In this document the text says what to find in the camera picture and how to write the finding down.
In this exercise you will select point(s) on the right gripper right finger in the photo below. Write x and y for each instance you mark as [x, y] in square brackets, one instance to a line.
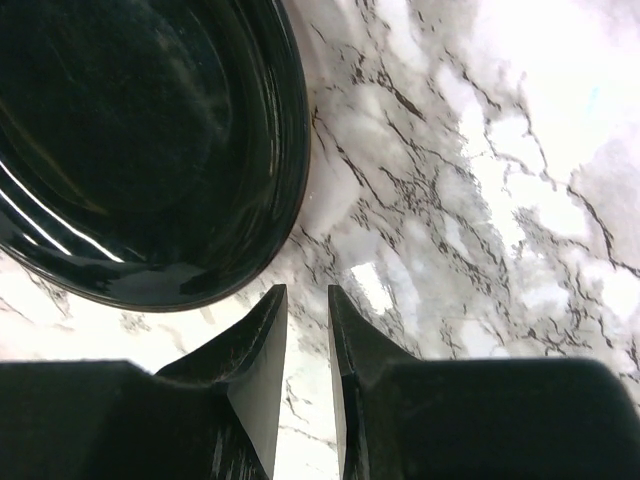
[398, 417]

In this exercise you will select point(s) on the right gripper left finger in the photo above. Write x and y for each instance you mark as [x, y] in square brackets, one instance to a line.
[212, 414]

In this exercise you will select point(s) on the black plate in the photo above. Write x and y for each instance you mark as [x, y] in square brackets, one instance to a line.
[154, 154]

